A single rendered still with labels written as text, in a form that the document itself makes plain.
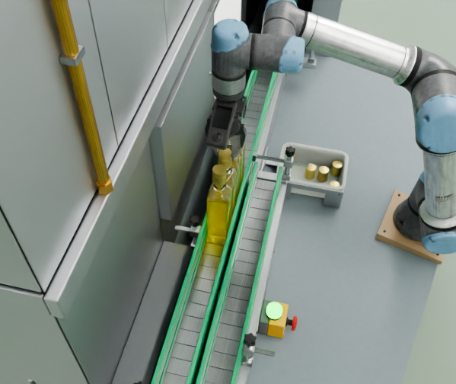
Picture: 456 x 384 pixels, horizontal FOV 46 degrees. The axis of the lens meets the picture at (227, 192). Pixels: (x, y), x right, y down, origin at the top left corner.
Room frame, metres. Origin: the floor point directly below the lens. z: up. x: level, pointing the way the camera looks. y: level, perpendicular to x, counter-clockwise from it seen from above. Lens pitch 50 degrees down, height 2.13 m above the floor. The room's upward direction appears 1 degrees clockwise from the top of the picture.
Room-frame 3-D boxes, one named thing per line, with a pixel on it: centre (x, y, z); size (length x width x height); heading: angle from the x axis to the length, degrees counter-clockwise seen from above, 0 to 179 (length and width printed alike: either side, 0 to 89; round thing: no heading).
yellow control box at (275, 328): (0.67, -0.13, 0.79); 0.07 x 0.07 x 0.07; 78
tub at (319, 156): (1.19, -0.28, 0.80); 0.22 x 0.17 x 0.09; 78
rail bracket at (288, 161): (1.10, -0.16, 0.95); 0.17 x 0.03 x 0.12; 78
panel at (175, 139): (1.29, 0.07, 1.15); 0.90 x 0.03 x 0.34; 168
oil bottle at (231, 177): (0.93, 0.01, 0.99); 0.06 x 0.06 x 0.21; 77
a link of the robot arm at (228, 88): (0.95, 0.01, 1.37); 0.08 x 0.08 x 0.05
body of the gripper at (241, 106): (0.96, 0.00, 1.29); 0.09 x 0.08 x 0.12; 167
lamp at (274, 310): (0.67, -0.13, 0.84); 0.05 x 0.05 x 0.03
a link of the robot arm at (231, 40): (0.95, 0.00, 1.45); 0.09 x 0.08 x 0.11; 84
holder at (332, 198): (1.20, -0.25, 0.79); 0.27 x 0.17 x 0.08; 78
